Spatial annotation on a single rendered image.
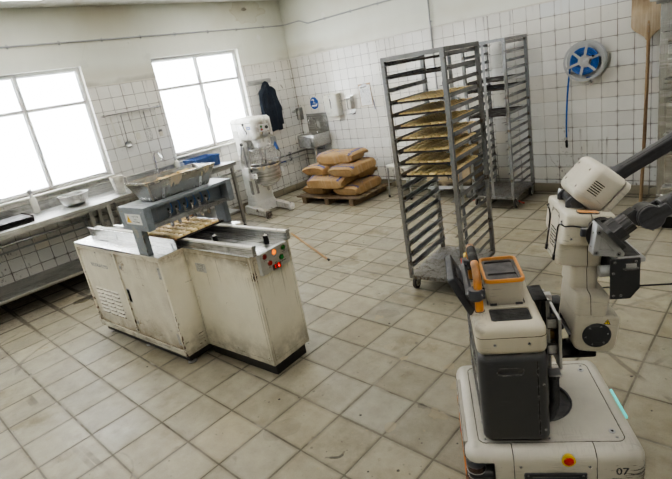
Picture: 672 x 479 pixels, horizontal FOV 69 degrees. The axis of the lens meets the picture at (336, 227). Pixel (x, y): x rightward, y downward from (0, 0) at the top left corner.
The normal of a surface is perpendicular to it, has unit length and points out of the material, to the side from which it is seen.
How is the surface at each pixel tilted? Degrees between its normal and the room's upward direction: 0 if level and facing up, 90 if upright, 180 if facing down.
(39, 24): 90
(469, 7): 90
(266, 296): 90
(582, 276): 90
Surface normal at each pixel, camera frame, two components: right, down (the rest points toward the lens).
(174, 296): 0.77, 0.06
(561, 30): -0.66, 0.33
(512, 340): -0.16, 0.33
